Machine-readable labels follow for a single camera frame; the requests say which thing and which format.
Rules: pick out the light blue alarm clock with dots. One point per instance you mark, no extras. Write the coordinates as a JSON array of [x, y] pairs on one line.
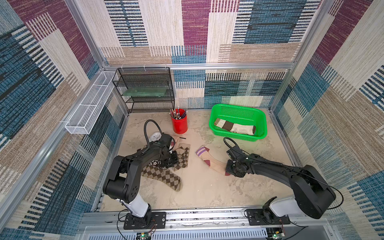
[[155, 137]]

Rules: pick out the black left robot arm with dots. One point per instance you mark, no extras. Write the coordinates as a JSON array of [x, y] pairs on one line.
[[123, 178]]

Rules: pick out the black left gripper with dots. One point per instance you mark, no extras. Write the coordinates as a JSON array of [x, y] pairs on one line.
[[164, 165]]

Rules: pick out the aluminium front rail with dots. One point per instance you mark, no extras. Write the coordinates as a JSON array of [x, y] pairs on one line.
[[205, 224]]

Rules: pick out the brown white striped sock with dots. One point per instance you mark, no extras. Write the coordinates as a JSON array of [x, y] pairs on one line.
[[235, 128]]

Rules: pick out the white wire wall basket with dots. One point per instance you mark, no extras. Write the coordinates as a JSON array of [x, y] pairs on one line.
[[86, 114]]

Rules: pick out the red ribbed plastic cup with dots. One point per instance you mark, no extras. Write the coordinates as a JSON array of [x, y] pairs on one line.
[[180, 126]]

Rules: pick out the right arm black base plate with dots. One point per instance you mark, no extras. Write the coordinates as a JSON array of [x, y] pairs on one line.
[[263, 217]]

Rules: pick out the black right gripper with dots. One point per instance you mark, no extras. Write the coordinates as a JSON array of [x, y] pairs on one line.
[[233, 167]]

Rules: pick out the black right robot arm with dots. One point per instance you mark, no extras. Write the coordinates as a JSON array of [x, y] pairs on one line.
[[312, 196]]

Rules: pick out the green plastic basket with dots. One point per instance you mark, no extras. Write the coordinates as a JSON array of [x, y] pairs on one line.
[[239, 116]]

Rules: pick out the pens in red cup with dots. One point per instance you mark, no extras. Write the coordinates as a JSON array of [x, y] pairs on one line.
[[178, 114]]

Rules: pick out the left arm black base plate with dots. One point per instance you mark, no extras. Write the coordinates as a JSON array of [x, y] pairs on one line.
[[156, 220]]

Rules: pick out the black wire mesh shelf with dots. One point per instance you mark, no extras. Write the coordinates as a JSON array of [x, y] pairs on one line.
[[145, 90]]

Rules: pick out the brown argyle sock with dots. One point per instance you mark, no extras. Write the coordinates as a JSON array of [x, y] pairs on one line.
[[165, 176], [183, 151]]

